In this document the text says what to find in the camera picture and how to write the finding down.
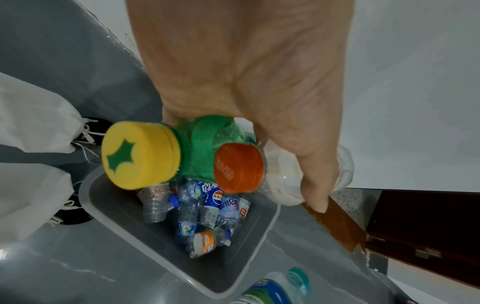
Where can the dark door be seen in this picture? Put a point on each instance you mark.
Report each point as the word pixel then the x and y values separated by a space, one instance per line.
pixel 431 225

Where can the clear teal-capped plastic bottle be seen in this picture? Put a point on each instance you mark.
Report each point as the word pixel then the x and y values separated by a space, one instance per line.
pixel 277 289

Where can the small red-label plastic bottle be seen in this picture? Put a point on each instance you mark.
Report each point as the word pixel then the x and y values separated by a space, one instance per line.
pixel 238 167

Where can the grey plastic storage bin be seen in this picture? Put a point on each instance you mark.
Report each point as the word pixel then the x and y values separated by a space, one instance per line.
pixel 112 207

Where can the brown wooden door frame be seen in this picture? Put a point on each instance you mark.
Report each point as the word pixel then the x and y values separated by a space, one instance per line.
pixel 345 225

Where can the green yellow-capped plastic bottle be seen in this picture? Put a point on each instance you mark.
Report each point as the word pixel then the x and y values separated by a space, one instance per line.
pixel 138 154

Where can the person's white clothing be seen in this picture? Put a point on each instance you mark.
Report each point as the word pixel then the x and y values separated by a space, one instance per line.
pixel 33 118

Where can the pile of assorted plastic bottles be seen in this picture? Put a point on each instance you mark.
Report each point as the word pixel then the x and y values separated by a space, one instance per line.
pixel 187 213

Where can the person's dark shoe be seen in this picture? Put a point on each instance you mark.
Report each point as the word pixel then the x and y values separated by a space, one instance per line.
pixel 98 128
pixel 73 215

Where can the person's left hand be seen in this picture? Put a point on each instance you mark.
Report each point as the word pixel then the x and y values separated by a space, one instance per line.
pixel 243 59

